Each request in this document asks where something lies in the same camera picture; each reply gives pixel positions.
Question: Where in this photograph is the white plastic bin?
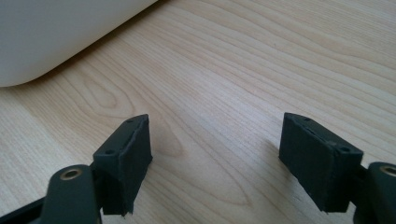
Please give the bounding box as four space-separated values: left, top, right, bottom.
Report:
0 0 158 88

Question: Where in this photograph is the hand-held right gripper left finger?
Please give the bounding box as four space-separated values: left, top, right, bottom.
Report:
92 114 153 217

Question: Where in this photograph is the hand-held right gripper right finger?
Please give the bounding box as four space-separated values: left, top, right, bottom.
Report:
278 112 364 214

